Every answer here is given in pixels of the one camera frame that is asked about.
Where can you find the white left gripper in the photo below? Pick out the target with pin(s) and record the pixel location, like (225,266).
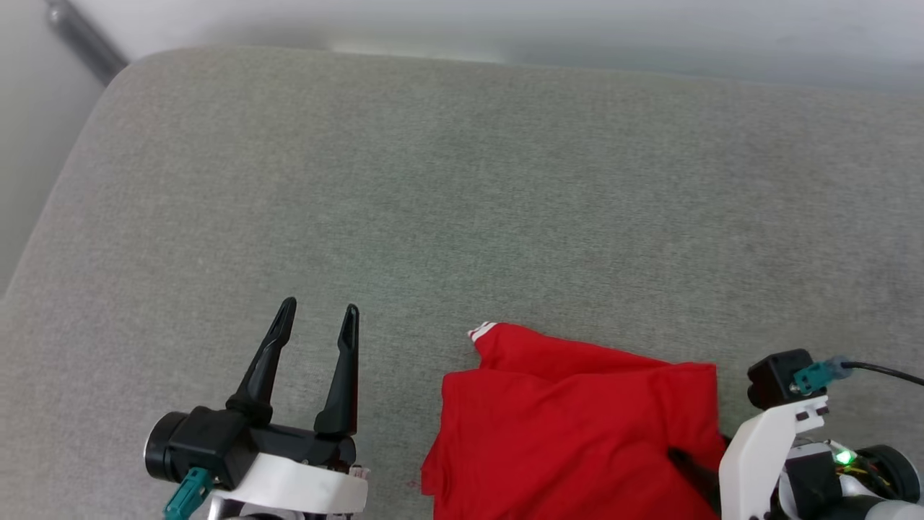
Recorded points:
(303,484)

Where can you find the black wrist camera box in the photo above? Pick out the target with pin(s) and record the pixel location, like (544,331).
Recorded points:
(776,379)
(213,444)

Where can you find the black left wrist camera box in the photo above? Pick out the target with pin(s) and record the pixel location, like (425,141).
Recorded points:
(213,444)

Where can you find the dark skirting strip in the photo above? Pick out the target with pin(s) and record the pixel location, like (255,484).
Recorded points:
(86,40)

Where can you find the red basketball jersey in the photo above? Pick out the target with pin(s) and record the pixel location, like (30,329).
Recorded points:
(570,433)

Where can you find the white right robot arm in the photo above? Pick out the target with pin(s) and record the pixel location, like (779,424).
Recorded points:
(881,511)

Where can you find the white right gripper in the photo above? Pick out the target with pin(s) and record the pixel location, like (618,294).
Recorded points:
(754,462)

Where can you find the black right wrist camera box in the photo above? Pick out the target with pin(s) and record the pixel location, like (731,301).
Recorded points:
(776,379)

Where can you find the grey fabric sofa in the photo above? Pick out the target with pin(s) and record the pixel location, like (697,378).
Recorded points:
(462,217)

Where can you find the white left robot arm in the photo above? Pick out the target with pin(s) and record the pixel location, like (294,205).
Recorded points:
(260,515)

